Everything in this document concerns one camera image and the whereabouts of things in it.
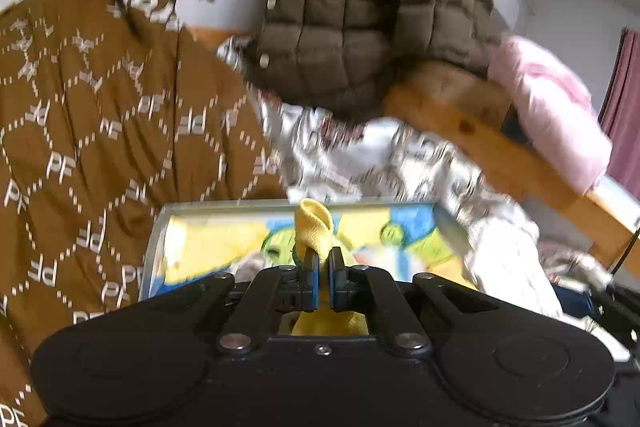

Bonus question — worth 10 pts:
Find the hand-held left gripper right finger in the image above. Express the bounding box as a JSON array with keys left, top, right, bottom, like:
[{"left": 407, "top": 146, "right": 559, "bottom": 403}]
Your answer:
[{"left": 327, "top": 247, "right": 501, "bottom": 358}]

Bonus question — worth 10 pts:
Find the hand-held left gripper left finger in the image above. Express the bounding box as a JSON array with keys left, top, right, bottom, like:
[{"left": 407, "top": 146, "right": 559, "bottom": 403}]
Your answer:
[{"left": 145, "top": 249, "right": 321, "bottom": 355}]

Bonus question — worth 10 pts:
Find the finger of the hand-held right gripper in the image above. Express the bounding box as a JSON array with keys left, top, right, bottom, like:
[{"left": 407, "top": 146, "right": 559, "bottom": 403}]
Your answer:
[{"left": 592, "top": 282, "right": 640, "bottom": 360}]

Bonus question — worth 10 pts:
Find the yellow sock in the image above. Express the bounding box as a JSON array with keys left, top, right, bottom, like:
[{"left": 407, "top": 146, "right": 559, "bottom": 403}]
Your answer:
[{"left": 291, "top": 199, "right": 371, "bottom": 338}]

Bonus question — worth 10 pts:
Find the cartoon-print storage box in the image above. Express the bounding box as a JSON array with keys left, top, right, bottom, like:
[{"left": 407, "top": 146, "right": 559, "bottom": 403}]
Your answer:
[{"left": 142, "top": 199, "right": 481, "bottom": 303}]

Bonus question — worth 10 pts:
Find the pale grey mattress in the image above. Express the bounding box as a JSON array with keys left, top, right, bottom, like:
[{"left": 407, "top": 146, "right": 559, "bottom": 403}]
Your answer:
[{"left": 590, "top": 177, "right": 640, "bottom": 228}]

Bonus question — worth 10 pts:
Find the white floral satin quilt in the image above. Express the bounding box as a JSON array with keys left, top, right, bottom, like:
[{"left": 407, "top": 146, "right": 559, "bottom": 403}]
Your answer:
[{"left": 217, "top": 36, "right": 616, "bottom": 348}]

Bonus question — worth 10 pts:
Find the pink curtain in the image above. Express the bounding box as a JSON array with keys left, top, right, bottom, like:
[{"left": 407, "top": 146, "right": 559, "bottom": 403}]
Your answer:
[{"left": 600, "top": 27, "right": 640, "bottom": 192}]

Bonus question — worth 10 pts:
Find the folded pink blanket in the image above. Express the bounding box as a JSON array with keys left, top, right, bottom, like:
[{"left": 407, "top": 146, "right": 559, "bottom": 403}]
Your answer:
[{"left": 487, "top": 36, "right": 613, "bottom": 195}]

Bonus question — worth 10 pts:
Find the brown puffer jacket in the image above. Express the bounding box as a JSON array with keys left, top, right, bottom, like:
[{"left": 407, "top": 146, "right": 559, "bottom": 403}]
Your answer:
[{"left": 247, "top": 0, "right": 506, "bottom": 122}]

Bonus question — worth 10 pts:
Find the brown patterned blanket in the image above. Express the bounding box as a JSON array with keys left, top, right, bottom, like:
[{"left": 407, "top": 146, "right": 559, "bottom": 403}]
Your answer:
[{"left": 0, "top": 0, "right": 286, "bottom": 427}]

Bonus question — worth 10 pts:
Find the black cable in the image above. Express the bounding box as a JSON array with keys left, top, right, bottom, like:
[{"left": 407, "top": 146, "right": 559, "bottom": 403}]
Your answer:
[{"left": 607, "top": 217, "right": 640, "bottom": 280}]

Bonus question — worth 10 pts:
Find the wooden bed frame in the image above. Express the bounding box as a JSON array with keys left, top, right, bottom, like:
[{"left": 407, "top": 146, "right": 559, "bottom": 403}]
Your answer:
[{"left": 190, "top": 27, "right": 640, "bottom": 278}]

